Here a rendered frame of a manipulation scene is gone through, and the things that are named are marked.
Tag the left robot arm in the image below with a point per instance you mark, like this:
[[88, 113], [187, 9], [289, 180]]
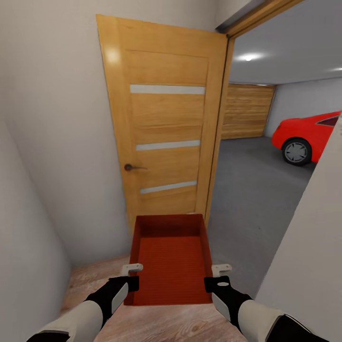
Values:
[[83, 323]]

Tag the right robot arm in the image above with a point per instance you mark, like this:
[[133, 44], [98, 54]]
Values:
[[257, 322]]

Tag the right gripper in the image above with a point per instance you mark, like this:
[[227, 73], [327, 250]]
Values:
[[210, 281]]

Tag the garage door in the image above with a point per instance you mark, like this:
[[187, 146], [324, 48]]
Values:
[[246, 110]]

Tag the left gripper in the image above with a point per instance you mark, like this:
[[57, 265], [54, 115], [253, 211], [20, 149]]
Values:
[[133, 283]]

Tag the storage box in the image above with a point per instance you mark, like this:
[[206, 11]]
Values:
[[174, 251]]

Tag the car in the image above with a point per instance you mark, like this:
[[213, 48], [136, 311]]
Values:
[[303, 141]]

